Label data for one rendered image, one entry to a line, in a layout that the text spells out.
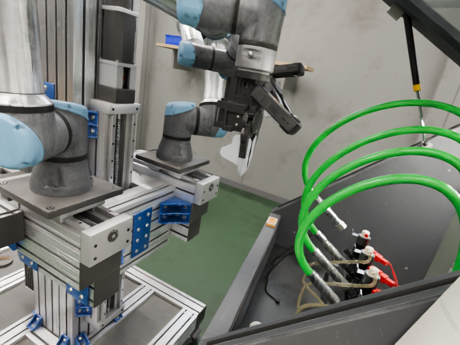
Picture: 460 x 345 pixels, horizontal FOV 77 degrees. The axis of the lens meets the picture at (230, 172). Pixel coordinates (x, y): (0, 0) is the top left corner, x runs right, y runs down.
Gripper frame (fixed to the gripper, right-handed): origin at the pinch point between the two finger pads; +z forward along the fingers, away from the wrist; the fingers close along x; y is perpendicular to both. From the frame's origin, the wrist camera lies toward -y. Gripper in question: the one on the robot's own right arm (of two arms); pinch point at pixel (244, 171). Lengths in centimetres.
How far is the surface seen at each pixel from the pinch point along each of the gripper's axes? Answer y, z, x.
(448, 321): -30.4, 0.9, 27.0
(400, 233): -45, 20, -43
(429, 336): -29.8, 3.6, 26.6
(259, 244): -4.6, 26.3, -18.4
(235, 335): -9.1, 20.0, 21.3
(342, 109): -25, -6, -286
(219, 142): 115, 67, -305
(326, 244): -20.4, 11.9, -3.0
